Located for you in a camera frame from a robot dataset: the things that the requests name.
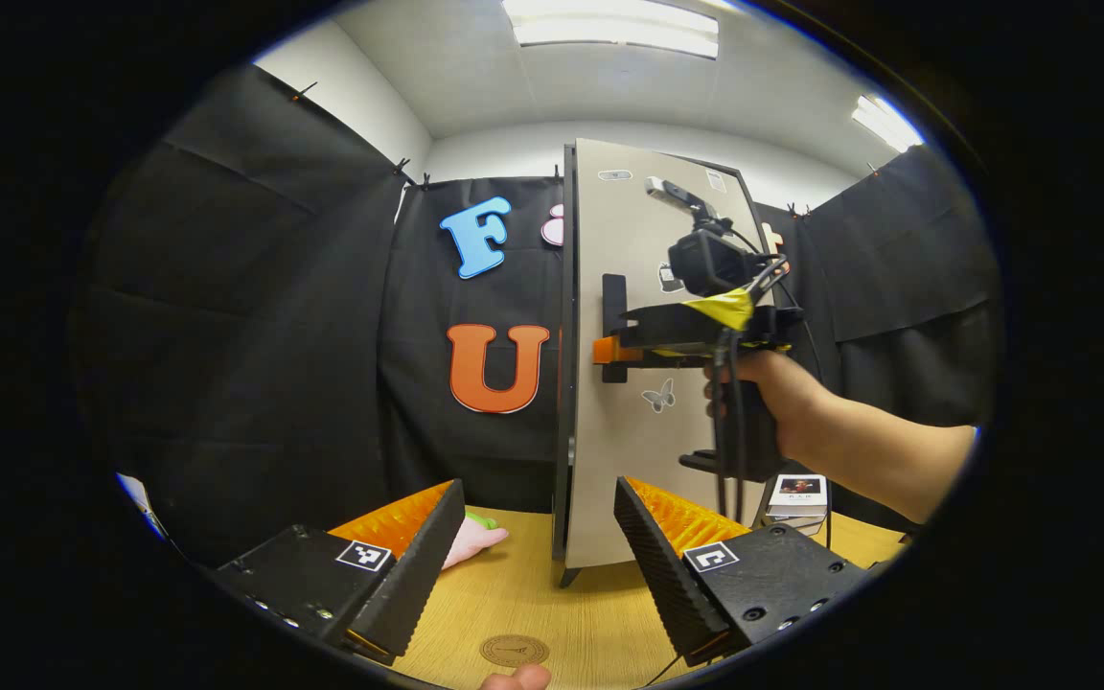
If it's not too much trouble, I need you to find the large ceiling light panel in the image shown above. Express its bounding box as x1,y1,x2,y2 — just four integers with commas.
501,0,721,60

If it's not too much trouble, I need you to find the black backdrop cloth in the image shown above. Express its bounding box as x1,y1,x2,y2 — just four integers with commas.
68,62,1003,566

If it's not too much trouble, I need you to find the black cabinet door handle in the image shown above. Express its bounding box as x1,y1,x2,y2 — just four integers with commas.
602,274,630,384

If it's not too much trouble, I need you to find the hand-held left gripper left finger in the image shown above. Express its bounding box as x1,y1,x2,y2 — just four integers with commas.
210,479,468,667

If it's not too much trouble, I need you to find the small white printed box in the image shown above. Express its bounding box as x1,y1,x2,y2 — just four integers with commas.
765,472,831,538

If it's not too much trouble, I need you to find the pink plush toy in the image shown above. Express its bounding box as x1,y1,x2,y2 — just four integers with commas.
440,511,510,572

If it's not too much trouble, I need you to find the beige cabinet door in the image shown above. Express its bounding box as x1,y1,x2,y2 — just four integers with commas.
566,139,773,573

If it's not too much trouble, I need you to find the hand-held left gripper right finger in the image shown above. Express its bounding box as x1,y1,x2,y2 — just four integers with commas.
613,476,874,669

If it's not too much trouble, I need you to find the small ceiling light panel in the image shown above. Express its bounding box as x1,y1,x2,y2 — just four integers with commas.
851,94,927,154

